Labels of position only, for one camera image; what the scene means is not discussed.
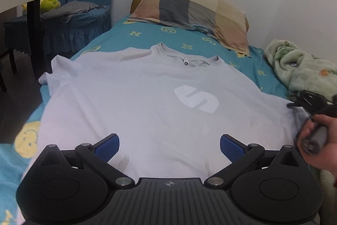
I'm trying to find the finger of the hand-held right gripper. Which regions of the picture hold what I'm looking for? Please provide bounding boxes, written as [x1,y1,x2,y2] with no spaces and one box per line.
[287,100,320,116]
[299,90,328,105]

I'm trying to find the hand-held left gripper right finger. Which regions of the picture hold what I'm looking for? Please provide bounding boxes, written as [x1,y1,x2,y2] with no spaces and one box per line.
[204,134,314,189]

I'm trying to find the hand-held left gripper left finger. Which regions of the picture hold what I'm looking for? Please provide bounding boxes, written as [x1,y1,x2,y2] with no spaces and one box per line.
[25,133,135,190]

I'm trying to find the white t-shirt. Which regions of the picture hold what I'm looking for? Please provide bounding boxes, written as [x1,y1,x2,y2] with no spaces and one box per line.
[38,43,314,182]

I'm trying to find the person's right hand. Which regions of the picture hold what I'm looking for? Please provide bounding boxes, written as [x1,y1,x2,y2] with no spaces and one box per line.
[295,114,337,171]

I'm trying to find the pale green fleece blanket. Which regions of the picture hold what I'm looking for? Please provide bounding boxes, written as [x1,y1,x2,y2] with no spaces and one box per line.
[264,39,337,104]

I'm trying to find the brown cream furry blanket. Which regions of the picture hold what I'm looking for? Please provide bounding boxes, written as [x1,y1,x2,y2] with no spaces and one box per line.
[318,168,337,225]

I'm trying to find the bed with teal printed sheet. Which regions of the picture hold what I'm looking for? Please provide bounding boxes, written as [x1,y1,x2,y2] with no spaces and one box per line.
[0,14,337,225]

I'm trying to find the grey cloth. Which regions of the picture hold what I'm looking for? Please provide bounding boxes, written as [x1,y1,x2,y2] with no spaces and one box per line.
[41,0,108,23]

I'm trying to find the plaid pillow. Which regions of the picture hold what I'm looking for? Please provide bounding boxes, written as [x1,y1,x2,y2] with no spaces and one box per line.
[128,0,250,57]

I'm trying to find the yellow green plush toy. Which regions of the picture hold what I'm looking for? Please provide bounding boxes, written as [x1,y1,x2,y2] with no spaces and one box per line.
[22,0,62,15]

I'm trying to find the wooden table with white frame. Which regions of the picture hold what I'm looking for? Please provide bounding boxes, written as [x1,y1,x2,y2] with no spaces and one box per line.
[0,0,49,92]

